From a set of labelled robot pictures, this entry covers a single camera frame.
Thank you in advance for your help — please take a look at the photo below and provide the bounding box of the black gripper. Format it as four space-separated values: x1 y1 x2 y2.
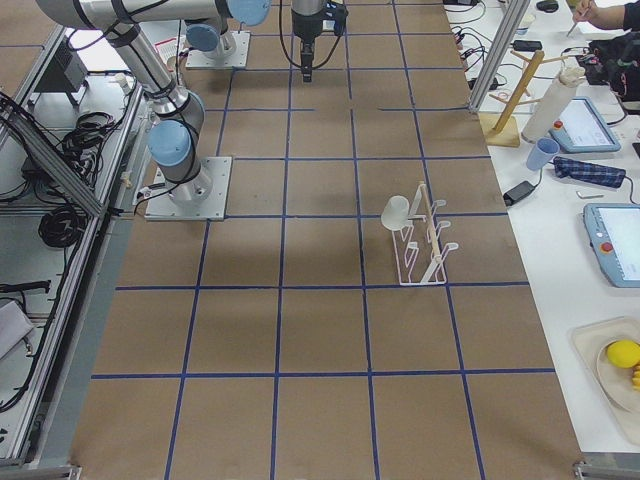
291 0 320 83

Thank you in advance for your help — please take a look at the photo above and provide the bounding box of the white plastic cup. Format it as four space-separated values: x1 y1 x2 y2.
380 195 410 231

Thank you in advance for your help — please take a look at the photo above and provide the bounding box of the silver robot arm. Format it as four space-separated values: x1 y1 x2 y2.
38 1 271 205
185 0 236 60

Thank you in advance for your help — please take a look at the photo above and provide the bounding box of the blue cup on side table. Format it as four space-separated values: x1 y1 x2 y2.
526 137 560 171

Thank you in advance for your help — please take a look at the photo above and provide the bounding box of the person hand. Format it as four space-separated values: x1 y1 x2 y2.
573 0 599 23

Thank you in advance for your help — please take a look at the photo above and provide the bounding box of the wooden mug tree stand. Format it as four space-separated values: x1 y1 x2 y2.
479 49 568 148

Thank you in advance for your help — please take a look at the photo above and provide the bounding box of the black power adapter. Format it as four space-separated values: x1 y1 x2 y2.
502 181 537 207

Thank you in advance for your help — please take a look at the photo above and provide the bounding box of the blue plaid folded umbrella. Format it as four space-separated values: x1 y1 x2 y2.
552 156 626 188

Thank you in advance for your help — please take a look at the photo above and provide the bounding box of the teach pendant far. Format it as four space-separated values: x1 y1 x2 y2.
549 97 621 154

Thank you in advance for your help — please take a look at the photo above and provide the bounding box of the teach pendant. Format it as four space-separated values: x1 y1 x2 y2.
549 97 621 154
583 203 639 288

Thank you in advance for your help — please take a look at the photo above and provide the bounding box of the teach pendant near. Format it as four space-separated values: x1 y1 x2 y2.
583 203 639 288

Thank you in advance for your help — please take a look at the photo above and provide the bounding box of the beige tray with plate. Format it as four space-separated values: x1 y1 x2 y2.
571 316 639 446

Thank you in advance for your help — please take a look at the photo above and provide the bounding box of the yellow lemon toy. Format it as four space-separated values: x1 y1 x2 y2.
606 339 640 368

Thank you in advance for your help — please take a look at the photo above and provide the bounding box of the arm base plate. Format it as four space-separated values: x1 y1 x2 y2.
186 29 251 70
144 157 233 221

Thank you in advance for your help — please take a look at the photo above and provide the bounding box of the aluminium frame post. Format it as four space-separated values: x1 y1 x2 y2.
468 0 529 112

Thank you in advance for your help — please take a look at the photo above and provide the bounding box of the white wire cup rack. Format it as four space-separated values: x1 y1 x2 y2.
388 182 459 287

